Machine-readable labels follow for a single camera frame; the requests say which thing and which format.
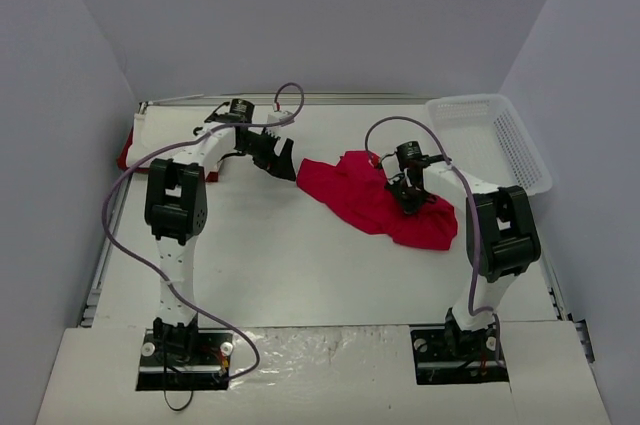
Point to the white plastic basket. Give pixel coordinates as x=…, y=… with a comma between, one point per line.
x=485, y=136

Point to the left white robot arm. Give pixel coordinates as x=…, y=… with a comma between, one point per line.
x=176, y=207

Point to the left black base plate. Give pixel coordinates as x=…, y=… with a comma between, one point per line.
x=206, y=368

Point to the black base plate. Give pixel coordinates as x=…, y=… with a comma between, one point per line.
x=206, y=368
x=436, y=364

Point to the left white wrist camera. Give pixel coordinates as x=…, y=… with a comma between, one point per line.
x=276, y=119

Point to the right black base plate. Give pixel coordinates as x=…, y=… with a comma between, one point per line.
x=436, y=364

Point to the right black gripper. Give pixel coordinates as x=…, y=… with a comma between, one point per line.
x=410, y=193

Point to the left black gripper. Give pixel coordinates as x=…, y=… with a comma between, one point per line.
x=270, y=153

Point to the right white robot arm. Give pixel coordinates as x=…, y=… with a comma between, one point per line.
x=501, y=237

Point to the red folded t shirt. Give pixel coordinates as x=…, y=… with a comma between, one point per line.
x=121, y=161

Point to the red t shirt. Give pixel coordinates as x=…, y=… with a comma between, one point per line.
x=121, y=161
x=355, y=192

